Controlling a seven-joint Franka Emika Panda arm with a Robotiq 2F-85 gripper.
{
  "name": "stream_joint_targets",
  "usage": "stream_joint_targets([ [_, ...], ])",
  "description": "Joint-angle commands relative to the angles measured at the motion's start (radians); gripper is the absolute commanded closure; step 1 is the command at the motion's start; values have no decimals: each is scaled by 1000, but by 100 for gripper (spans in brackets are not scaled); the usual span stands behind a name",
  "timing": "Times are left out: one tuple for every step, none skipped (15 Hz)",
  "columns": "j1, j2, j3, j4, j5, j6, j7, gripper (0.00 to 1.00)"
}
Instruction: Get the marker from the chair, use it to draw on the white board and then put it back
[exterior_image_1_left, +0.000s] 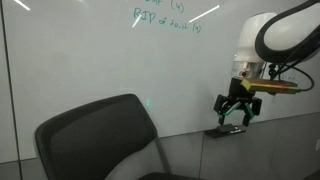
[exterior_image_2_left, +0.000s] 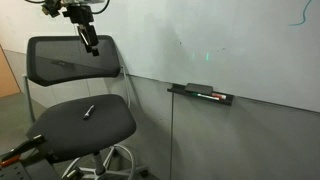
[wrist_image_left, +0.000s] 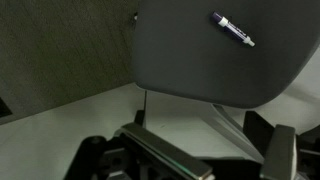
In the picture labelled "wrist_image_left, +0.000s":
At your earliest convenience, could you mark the purple whiteboard marker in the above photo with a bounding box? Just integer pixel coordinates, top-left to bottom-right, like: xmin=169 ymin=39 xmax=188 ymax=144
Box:
xmin=211 ymin=12 xmax=255 ymax=47

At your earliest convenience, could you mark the black office chair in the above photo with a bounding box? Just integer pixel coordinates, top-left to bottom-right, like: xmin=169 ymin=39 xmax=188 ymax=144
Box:
xmin=132 ymin=0 xmax=320 ymax=161

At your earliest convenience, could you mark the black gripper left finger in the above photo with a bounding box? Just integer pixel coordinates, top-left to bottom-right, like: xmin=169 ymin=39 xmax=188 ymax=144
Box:
xmin=115 ymin=123 xmax=214 ymax=180

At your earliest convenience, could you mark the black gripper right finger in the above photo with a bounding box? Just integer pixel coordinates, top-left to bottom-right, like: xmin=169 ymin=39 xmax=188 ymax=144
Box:
xmin=260 ymin=125 xmax=297 ymax=180

